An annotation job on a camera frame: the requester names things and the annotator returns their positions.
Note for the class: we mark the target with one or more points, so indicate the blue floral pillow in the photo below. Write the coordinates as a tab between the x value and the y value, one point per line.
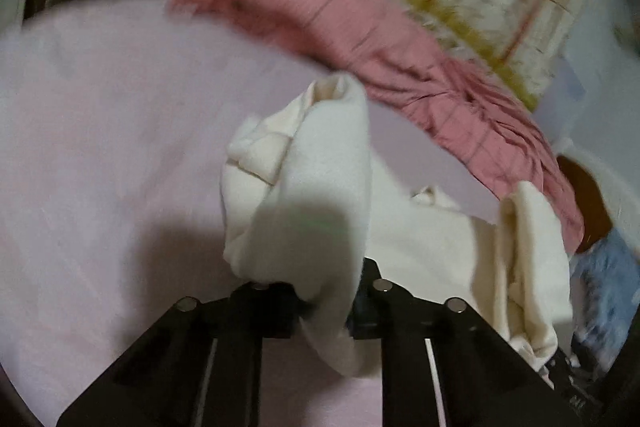
607	292

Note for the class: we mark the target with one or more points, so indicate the cream printed shirt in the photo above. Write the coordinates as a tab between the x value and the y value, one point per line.
320	207

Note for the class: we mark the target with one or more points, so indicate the white and wood headboard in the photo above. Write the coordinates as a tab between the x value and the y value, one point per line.
587	202

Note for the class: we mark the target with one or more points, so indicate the pink checked quilt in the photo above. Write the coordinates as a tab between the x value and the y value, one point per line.
375	47

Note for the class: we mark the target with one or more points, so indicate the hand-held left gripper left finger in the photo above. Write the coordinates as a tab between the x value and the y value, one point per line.
240	322

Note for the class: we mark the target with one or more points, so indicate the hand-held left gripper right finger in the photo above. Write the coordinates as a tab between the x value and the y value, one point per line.
400	322

